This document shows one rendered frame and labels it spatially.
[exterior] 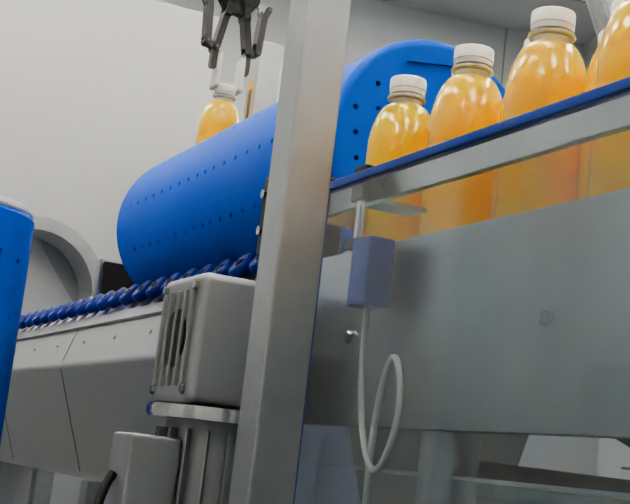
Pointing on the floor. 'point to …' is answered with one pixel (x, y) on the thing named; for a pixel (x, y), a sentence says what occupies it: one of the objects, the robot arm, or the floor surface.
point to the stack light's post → (290, 254)
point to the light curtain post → (263, 79)
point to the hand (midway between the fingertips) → (228, 73)
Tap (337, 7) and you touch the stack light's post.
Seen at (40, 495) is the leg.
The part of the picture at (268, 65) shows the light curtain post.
